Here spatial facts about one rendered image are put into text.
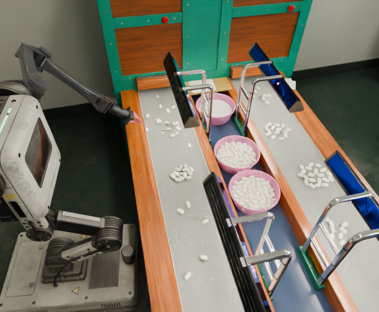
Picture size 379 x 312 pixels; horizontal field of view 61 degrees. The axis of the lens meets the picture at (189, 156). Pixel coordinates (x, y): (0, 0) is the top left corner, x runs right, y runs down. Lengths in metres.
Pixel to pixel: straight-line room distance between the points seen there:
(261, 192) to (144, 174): 0.63
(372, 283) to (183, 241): 0.83
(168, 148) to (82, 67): 1.52
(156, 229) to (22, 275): 0.76
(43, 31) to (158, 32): 1.18
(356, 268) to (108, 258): 1.21
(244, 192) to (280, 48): 1.21
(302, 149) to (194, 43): 0.98
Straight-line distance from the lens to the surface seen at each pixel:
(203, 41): 2.26
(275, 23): 2.40
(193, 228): 1.58
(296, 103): 1.74
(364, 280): 1.65
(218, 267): 1.49
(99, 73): 3.21
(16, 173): 1.05
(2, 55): 3.17
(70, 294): 1.82
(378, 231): 1.31
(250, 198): 1.70
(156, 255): 1.49
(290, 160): 1.93
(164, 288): 1.43
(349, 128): 3.52
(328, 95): 3.88
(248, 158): 1.87
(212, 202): 1.26
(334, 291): 1.55
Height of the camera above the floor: 2.10
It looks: 47 degrees down
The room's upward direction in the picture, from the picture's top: 1 degrees clockwise
